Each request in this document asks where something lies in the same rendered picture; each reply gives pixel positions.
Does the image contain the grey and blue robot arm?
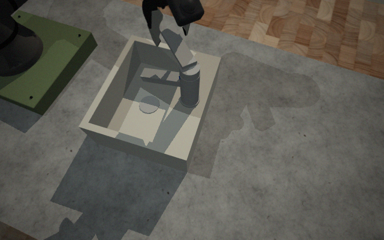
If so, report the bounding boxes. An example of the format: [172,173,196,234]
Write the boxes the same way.
[0,0,205,77]

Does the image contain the beige rectangular sink basin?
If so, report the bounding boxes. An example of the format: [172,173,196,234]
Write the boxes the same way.
[80,35,221,173]

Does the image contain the grey mixer tap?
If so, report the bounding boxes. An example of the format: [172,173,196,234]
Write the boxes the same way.
[140,26,201,108]

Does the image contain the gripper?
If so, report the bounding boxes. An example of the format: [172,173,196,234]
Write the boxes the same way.
[142,0,190,47]

